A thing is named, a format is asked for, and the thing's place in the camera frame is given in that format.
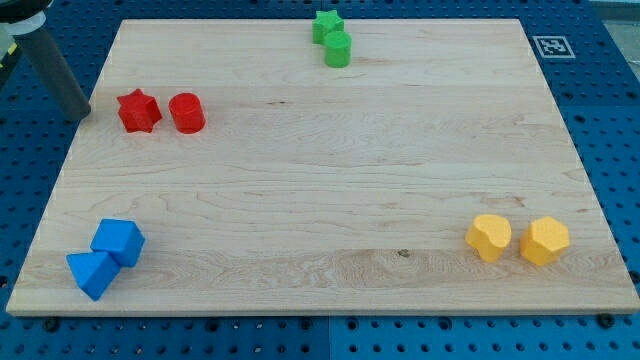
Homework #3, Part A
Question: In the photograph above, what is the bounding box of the wooden board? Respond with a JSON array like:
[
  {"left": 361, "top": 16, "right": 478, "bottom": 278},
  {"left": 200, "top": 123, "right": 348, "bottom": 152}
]
[{"left": 7, "top": 19, "right": 639, "bottom": 317}]

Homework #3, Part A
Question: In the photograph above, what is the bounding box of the green cylinder block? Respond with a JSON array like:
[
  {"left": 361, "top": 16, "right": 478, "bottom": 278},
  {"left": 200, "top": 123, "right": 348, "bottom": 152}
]
[{"left": 324, "top": 31, "right": 352, "bottom": 68}]

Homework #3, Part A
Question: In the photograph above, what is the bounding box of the red cylinder block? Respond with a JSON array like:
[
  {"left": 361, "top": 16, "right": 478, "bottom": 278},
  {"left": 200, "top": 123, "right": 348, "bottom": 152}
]
[{"left": 169, "top": 93, "right": 206, "bottom": 134}]

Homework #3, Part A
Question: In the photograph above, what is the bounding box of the green star block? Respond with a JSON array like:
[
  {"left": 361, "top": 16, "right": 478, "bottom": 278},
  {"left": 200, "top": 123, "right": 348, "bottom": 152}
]
[{"left": 312, "top": 10, "right": 344, "bottom": 45}]

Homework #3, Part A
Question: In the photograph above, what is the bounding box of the yellow heart block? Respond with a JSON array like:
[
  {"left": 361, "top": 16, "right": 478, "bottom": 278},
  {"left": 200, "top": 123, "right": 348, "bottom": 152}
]
[{"left": 465, "top": 214, "right": 512, "bottom": 263}]

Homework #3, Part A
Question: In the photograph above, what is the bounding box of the red star block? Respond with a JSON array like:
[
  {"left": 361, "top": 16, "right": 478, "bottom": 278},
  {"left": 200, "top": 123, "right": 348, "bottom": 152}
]
[{"left": 117, "top": 89, "right": 162, "bottom": 133}]

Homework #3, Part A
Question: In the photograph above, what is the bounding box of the blue cube block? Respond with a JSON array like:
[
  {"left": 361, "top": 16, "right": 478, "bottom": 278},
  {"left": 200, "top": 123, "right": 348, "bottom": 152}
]
[{"left": 90, "top": 218, "right": 145, "bottom": 267}]

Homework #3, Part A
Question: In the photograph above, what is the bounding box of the yellow hexagon block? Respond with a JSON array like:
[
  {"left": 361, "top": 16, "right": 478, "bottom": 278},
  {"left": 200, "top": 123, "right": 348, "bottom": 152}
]
[{"left": 520, "top": 216, "right": 570, "bottom": 266}]

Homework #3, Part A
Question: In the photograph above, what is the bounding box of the blue triangle block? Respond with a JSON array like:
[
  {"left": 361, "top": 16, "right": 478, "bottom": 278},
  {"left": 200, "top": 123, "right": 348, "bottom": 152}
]
[{"left": 66, "top": 252, "right": 121, "bottom": 301}]

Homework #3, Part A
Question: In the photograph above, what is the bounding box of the white fiducial marker tag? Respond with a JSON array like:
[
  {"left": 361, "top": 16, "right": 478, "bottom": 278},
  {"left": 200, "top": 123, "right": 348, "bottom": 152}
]
[{"left": 533, "top": 35, "right": 575, "bottom": 59}]

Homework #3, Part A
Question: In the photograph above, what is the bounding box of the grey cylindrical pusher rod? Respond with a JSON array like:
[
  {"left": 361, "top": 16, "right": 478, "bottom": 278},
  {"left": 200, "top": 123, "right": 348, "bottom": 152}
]
[{"left": 14, "top": 27, "right": 91, "bottom": 122}]

